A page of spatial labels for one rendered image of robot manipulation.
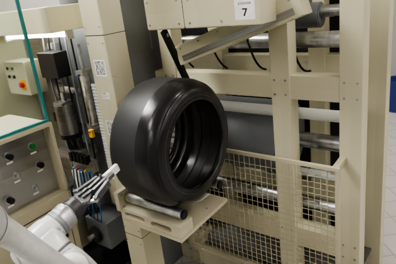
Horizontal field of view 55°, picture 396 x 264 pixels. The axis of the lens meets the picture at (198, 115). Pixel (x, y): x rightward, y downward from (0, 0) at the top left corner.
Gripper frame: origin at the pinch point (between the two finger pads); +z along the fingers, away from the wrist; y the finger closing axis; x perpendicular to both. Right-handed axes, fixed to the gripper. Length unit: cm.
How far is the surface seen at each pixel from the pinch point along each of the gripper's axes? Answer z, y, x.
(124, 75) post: 43, 26, -16
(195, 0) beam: 69, -6, -39
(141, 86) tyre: 35.3, 8.7, -15.4
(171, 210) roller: 14.9, -4.7, 33.0
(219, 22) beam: 66, -16, -30
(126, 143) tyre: 13.4, 2.8, -3.0
